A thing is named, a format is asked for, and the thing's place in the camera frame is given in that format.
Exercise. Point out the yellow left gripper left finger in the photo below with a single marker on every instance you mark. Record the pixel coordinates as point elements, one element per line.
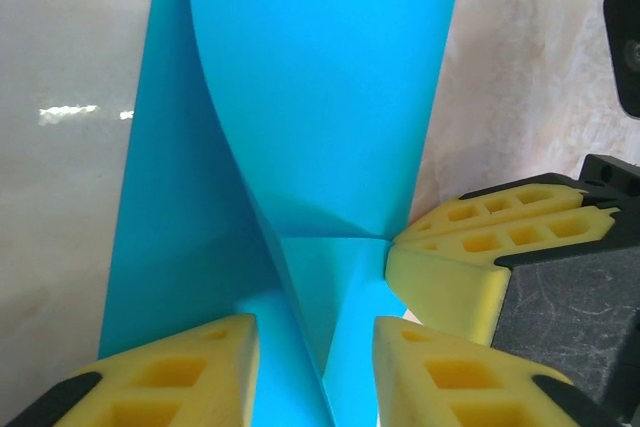
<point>175,377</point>

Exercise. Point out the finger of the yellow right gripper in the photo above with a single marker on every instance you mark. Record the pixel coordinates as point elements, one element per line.
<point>500,204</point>
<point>440,287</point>

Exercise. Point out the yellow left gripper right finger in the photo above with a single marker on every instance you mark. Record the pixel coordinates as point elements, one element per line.
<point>450,382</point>

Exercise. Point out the blue paper sheet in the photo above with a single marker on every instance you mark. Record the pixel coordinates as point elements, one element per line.
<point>320,72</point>

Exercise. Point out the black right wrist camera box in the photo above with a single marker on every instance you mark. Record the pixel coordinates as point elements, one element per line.
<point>625,47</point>

